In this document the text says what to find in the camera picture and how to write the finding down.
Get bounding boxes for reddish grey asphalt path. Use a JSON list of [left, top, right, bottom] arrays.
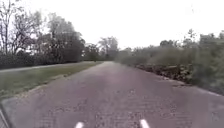
[[0, 60, 224, 128]]

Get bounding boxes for row of trees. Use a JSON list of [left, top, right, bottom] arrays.
[[0, 0, 120, 63]]

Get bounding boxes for robot's own part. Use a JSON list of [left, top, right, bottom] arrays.
[[139, 119, 151, 128], [74, 121, 85, 128]]

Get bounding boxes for bushes and trees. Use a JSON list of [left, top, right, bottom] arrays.
[[113, 28, 224, 97]]

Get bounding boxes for grass strip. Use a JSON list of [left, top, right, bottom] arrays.
[[0, 60, 105, 101]]

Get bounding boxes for grey road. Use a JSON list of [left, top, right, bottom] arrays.
[[0, 61, 94, 74]]

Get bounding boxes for dark hedge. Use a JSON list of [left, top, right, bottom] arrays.
[[0, 52, 81, 70]]

